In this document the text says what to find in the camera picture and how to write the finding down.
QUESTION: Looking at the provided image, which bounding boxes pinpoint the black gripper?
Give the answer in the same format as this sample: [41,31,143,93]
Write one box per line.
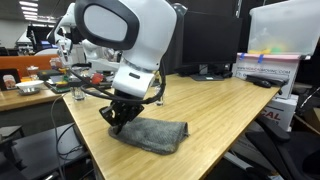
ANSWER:
[99,91,144,134]

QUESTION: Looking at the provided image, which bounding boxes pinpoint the grey towel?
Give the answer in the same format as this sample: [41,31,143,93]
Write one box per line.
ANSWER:
[108,117,189,155]

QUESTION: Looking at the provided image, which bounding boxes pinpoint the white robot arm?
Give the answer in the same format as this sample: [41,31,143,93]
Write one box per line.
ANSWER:
[74,0,177,133]

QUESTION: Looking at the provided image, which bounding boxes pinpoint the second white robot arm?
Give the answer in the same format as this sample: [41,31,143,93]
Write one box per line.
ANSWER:
[47,3,99,66]

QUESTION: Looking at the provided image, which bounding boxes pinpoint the glass pepper grinder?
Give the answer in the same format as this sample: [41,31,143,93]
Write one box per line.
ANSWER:
[70,81,85,101]

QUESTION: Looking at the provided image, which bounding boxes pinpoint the small glass salt shaker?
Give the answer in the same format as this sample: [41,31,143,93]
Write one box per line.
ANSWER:
[155,85,164,106]

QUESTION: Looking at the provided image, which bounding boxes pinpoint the white bowl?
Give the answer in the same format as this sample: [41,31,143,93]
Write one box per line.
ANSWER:
[16,80,43,96]

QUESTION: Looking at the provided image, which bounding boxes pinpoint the black computer monitor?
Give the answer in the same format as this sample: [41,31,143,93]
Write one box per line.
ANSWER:
[176,11,242,81]

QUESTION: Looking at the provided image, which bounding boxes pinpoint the white cardboard box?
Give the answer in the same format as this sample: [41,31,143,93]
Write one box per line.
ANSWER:
[232,53,300,99]

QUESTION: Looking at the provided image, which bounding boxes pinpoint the black office chair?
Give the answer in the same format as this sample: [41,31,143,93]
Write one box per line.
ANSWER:
[245,116,320,180]

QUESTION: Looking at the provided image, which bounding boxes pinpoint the translucent storage bin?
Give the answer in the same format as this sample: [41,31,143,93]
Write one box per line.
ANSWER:
[248,0,320,55]

